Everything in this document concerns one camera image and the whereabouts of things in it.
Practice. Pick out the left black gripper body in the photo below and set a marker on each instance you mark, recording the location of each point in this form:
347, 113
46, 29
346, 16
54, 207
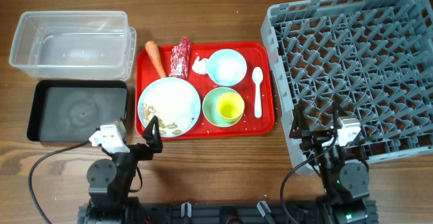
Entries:
139, 153

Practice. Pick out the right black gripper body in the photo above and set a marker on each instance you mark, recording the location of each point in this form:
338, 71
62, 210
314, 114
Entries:
314, 139

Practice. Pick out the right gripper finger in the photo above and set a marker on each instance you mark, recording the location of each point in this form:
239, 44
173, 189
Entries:
300, 128
337, 112

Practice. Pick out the light blue plate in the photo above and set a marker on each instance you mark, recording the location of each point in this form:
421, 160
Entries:
175, 103

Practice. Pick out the green bowl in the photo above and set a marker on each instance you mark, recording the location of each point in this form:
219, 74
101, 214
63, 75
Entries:
209, 107

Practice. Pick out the white plastic spoon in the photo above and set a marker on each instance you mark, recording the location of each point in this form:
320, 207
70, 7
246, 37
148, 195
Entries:
257, 77

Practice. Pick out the yellow cup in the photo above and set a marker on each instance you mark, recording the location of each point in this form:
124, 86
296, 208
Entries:
230, 106

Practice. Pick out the red snack wrapper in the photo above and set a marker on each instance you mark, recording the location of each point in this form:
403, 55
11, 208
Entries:
179, 60

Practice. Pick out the white tissue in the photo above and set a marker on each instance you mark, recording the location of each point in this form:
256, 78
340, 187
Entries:
200, 66

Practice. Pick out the orange carrot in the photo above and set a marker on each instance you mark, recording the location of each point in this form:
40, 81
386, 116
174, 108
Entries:
154, 55

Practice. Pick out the light blue bowl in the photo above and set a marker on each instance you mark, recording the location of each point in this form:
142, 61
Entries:
226, 67

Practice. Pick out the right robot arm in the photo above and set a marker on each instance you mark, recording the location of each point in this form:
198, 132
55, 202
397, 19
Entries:
345, 183

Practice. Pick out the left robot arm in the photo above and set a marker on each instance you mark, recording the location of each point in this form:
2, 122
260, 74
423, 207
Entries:
110, 179

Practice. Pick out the grey dishwasher rack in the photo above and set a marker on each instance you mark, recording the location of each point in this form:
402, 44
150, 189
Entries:
372, 57

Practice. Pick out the red serving tray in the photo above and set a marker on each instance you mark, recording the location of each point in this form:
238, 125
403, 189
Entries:
255, 55

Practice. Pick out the black plastic tray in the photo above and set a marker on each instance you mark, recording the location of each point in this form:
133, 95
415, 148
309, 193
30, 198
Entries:
71, 110

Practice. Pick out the clear plastic bin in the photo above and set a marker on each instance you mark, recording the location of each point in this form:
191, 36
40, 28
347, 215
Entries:
82, 45

